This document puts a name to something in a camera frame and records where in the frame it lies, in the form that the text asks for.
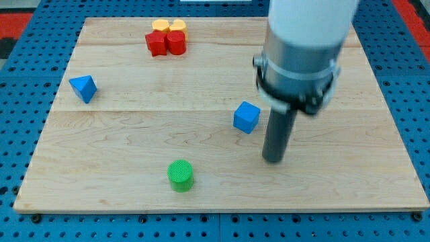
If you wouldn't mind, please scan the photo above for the yellow heart block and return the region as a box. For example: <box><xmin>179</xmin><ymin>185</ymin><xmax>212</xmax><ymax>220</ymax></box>
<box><xmin>169</xmin><ymin>19</ymin><xmax>188</xmax><ymax>41</ymax></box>

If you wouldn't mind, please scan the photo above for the red star block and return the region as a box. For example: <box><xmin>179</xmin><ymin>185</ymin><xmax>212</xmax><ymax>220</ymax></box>
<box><xmin>145</xmin><ymin>31</ymin><xmax>167</xmax><ymax>56</ymax></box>

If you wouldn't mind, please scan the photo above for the green cylinder block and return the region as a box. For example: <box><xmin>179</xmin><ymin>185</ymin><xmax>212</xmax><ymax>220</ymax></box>
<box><xmin>167</xmin><ymin>159</ymin><xmax>194</xmax><ymax>193</ymax></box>

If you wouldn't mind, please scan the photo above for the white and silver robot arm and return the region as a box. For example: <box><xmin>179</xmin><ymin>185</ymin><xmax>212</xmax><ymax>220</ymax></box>
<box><xmin>253</xmin><ymin>0</ymin><xmax>359</xmax><ymax>115</ymax></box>

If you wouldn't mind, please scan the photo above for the light wooden board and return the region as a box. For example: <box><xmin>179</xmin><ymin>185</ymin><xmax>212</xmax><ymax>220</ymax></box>
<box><xmin>13</xmin><ymin>17</ymin><xmax>429</xmax><ymax>214</ymax></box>

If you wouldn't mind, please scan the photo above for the blue cube block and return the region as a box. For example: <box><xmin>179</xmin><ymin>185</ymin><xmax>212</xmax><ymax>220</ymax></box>
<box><xmin>233</xmin><ymin>102</ymin><xmax>261</xmax><ymax>134</ymax></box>

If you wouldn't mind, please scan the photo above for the red cylinder block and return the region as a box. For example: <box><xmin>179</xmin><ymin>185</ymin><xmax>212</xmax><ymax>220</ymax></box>
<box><xmin>167</xmin><ymin>30</ymin><xmax>187</xmax><ymax>55</ymax></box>

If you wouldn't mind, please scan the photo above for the blue triangular prism block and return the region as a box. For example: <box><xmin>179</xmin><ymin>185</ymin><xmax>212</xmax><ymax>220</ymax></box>
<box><xmin>69</xmin><ymin>75</ymin><xmax>97</xmax><ymax>104</ymax></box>

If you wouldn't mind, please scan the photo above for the yellow hexagon block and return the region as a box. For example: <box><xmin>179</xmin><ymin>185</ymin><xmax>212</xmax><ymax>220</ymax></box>
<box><xmin>152</xmin><ymin>19</ymin><xmax>170</xmax><ymax>33</ymax></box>

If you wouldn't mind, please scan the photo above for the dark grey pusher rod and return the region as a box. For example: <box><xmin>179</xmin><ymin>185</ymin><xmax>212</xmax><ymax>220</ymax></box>
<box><xmin>262</xmin><ymin>109</ymin><xmax>297</xmax><ymax>163</ymax></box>

